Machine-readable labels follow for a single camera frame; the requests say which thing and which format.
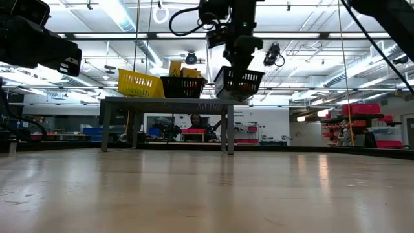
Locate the yellow plastic basket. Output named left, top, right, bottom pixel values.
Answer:
left=116, top=67, right=166, bottom=99

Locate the small black plastic basket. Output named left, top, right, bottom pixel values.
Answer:
left=213, top=65, right=266, bottom=102

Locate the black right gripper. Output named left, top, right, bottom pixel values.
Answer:
left=223, top=32, right=265, bottom=98

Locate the white cable ring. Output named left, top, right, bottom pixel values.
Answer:
left=152, top=6, right=170, bottom=25

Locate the black overhead camera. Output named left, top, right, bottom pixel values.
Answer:
left=184, top=51, right=199, bottom=67

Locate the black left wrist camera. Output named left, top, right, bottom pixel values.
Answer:
left=0, top=0, right=51, bottom=27

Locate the silver ventilation duct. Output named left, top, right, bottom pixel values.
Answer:
left=323, top=41, right=414, bottom=89

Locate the black ceiling camera with cable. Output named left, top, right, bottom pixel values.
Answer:
left=262, top=43, right=287, bottom=68

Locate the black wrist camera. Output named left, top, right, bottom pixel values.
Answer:
left=0, top=0, right=51, bottom=27
left=205, top=27, right=229, bottom=50

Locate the person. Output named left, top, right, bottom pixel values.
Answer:
left=187, top=113, right=206, bottom=130

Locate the grey perforated metal shelf riser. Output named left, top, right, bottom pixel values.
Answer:
left=99, top=96, right=241, bottom=156

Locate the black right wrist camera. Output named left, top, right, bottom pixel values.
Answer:
left=205, top=27, right=229, bottom=50

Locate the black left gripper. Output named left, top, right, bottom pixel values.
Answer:
left=0, top=15, right=83, bottom=78

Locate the large black plastic basket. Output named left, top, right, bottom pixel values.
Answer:
left=160, top=75, right=208, bottom=99

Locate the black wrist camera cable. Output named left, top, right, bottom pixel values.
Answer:
left=168, top=5, right=210, bottom=38

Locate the yellow hanging rope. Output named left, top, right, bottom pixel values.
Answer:
left=336, top=0, right=356, bottom=147

